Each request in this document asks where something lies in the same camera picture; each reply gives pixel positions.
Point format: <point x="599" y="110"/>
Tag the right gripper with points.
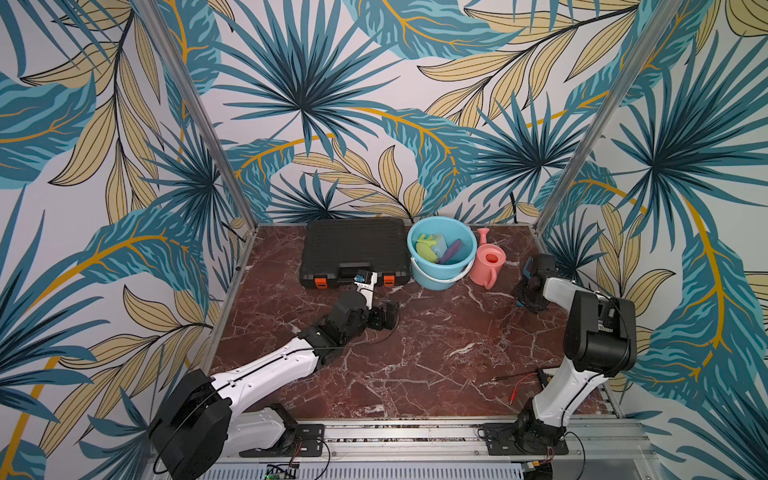
<point x="525" y="288"/>

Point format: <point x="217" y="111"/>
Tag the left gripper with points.
<point x="391" y="316"/>

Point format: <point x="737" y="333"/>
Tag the pink toy watering can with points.
<point x="488" y="262"/>

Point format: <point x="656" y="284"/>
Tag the green toy shovel wooden handle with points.
<point x="426" y="253"/>

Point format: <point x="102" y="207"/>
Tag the purple toy shovel pink handle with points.
<point x="451" y="251"/>

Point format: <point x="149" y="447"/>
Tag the light blue plastic bucket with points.
<point x="436" y="276"/>

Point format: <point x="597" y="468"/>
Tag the light blue toy trowel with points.
<point x="441" y="248"/>

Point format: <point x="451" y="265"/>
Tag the green toy rake wooden handle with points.
<point x="428" y="240"/>

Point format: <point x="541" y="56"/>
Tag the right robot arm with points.
<point x="599" y="342"/>

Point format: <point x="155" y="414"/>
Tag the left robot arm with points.
<point x="200" y="420"/>

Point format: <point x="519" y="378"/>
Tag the black plastic tool case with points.
<point x="335" y="250"/>

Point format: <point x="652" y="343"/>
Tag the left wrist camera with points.
<point x="365" y="282"/>

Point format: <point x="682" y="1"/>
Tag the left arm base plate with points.
<point x="303" y="440"/>

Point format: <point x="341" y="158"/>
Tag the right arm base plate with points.
<point x="513" y="439"/>

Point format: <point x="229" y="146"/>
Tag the aluminium front rail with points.
<point x="597" y="447"/>

